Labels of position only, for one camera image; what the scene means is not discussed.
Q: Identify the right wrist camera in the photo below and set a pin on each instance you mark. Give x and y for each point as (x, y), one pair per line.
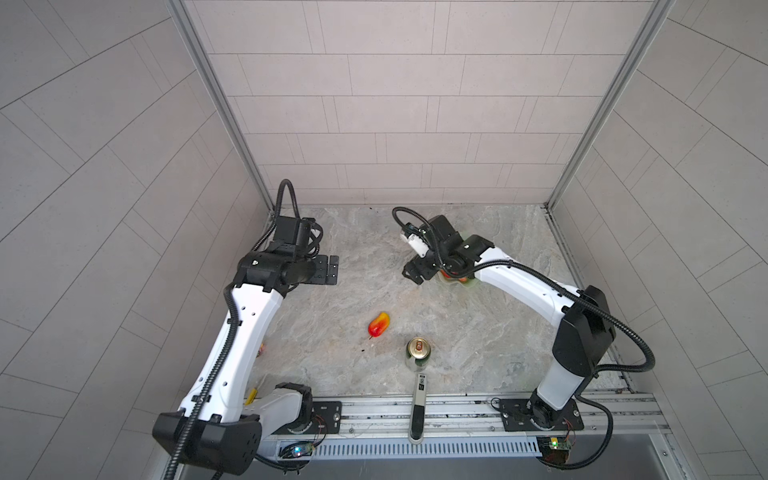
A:
(414, 237)

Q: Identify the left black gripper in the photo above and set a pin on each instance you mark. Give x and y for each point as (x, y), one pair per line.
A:
(320, 276)

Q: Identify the green wavy fruit bowl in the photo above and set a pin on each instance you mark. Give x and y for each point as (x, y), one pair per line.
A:
(465, 282)

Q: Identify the right circuit board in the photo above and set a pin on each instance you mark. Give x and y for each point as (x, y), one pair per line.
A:
(554, 450)

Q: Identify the red yellow fake pear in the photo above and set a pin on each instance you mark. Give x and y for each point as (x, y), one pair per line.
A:
(379, 325)

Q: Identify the green drink can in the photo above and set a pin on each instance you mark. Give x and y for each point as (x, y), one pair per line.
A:
(418, 353)

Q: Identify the black white handheld tool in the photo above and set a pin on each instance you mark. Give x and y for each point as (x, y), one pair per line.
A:
(417, 416)

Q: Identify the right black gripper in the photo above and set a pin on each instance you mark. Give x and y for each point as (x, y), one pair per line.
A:
(411, 273)

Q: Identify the circuit board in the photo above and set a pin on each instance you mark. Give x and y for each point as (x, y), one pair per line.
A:
(297, 450)
(554, 450)

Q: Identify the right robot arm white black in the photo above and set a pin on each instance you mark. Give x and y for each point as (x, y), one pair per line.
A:
(584, 327)

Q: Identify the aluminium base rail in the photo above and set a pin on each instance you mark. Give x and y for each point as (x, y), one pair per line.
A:
(485, 416)

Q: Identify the left circuit board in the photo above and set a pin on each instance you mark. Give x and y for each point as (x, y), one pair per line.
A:
(297, 450)

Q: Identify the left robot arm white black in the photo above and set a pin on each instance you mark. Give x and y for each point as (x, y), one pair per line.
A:
(210, 428)

